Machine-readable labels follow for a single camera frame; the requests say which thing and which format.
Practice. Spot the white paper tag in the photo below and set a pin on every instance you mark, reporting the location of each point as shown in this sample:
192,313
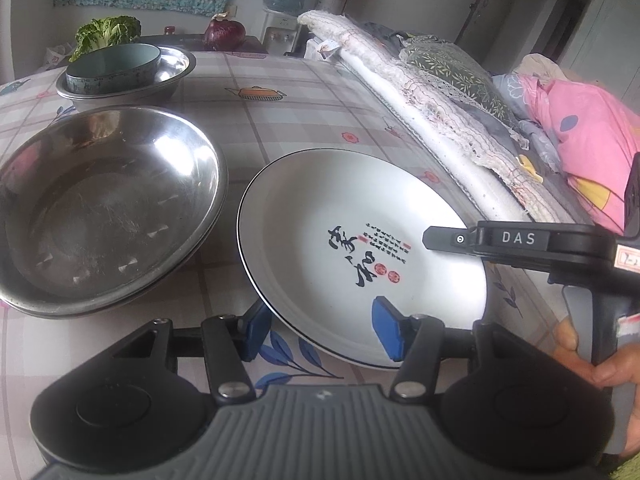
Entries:
330,49

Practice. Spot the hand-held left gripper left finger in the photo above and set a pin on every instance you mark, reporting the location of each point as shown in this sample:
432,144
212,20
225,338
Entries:
257,329

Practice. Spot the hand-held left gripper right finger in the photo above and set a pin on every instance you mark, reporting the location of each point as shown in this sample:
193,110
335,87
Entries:
387,331

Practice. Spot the rolled white mat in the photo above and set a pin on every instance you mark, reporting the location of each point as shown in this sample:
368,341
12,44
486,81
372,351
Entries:
425,105

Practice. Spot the white printed plate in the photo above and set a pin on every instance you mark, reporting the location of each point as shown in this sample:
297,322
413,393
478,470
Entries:
310,220

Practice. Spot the plaid printed tablecloth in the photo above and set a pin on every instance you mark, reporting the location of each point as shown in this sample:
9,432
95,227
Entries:
300,100

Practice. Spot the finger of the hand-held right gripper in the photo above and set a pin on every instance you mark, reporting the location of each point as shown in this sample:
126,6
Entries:
520,247

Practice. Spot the beige cloth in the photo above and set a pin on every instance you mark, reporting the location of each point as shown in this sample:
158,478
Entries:
545,65

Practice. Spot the grey quilt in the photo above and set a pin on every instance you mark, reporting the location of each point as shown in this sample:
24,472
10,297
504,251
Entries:
380,35

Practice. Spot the pink blanket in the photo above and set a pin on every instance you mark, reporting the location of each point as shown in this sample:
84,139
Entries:
585,125

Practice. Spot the small steel bowl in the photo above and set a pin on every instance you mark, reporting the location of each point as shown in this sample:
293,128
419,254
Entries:
172,67

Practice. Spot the teal ceramic bowl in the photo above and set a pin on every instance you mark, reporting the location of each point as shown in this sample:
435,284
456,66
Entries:
110,62

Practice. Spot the person's right hand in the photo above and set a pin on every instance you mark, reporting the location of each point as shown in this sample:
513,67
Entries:
620,372

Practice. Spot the white plastic bag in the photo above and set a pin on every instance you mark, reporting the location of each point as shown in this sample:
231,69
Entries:
57,57

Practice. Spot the napa cabbage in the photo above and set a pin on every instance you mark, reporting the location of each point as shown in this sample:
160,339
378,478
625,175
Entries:
107,30

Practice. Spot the green floral pillow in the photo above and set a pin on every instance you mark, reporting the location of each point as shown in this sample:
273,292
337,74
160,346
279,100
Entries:
450,70

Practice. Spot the wooden wardrobe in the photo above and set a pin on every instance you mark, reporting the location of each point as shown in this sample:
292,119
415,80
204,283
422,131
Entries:
525,5

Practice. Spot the dark side table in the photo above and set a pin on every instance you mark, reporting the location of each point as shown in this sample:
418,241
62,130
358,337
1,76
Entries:
190,40

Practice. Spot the red cabbage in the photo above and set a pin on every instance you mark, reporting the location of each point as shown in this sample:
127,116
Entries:
225,35

